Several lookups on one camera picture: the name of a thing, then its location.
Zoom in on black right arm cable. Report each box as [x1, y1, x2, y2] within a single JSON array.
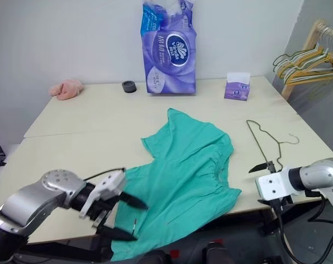
[[276, 189, 333, 264]]

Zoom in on small purple tissue box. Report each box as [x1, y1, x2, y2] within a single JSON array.
[[224, 72, 251, 101]]

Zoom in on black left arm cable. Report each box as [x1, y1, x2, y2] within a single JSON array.
[[82, 166, 127, 182]]

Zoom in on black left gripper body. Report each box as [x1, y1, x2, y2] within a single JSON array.
[[86, 193, 122, 229]]

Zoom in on grey wire hanger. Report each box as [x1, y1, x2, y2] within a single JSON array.
[[246, 119, 301, 169]]

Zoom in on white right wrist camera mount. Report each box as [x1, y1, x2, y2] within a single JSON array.
[[256, 166, 297, 205]]

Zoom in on olive green wire hanger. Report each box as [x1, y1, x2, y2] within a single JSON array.
[[272, 45, 325, 99]]

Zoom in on black round tape roll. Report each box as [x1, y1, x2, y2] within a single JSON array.
[[121, 80, 137, 94]]

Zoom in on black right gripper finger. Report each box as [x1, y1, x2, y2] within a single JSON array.
[[257, 198, 279, 211], [248, 162, 269, 173]]

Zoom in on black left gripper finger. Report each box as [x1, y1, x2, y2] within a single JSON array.
[[119, 191, 149, 210], [99, 224, 138, 242]]

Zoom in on green shorts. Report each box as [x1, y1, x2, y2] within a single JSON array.
[[110, 108, 243, 262]]

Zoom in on pink cloth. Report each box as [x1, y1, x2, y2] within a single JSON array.
[[48, 79, 84, 101]]

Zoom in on bunch of clothes hangers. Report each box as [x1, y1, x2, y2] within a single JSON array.
[[275, 51, 333, 84]]

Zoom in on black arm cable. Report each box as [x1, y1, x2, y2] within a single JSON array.
[[276, 189, 333, 264], [82, 166, 127, 182]]

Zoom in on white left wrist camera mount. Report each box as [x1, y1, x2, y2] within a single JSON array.
[[79, 169, 126, 219]]

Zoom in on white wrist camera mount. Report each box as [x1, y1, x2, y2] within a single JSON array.
[[79, 169, 126, 219], [256, 166, 297, 205]]

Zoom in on black table frame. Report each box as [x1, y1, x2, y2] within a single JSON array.
[[15, 205, 285, 261]]

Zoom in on purple tissue roll pack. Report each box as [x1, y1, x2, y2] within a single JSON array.
[[140, 0, 198, 97]]

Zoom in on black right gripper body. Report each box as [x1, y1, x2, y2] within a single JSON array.
[[266, 159, 278, 175]]

